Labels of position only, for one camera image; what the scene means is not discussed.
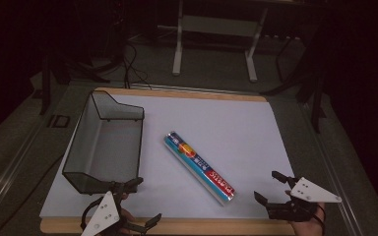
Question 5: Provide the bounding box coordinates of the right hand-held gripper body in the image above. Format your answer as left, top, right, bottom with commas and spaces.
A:
265, 176, 343, 223

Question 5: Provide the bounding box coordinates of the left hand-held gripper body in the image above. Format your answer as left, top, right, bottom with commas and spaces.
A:
80, 184, 136, 236

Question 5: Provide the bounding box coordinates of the black wire mesh basket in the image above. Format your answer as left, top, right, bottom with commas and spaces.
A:
61, 90, 146, 196

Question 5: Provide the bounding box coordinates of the blue and red wrap box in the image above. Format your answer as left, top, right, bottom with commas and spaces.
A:
162, 131, 236, 207

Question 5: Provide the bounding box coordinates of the person's left hand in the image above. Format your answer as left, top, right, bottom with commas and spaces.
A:
119, 193, 138, 236

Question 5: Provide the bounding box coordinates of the person's right hand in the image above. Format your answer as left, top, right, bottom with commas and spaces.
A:
284, 190, 327, 236

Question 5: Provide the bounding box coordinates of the white table mat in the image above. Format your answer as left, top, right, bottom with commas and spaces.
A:
38, 93, 296, 220

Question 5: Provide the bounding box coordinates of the white metal stand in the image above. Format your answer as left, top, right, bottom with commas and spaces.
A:
171, 0, 270, 83

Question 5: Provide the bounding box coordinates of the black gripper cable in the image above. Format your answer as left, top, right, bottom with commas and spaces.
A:
315, 204, 328, 230
80, 196, 105, 231

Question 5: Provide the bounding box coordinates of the aluminium rail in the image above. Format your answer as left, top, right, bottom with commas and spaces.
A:
298, 101, 366, 236
0, 107, 72, 217

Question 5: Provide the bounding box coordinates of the black bracket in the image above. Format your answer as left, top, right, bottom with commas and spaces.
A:
46, 114, 72, 130

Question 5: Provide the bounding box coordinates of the black floor cable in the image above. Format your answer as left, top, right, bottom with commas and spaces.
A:
121, 42, 153, 90

